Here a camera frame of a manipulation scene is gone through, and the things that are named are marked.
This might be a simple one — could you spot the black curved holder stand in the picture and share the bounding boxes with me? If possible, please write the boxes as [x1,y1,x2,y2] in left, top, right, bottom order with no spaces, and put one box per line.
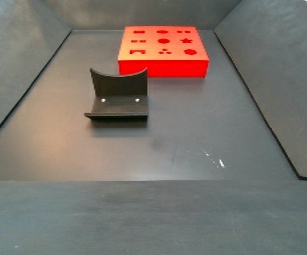
[85,69,149,120]

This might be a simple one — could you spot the red shape-sorter block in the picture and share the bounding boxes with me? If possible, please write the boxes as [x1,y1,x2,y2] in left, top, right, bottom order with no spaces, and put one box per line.
[119,26,211,78]

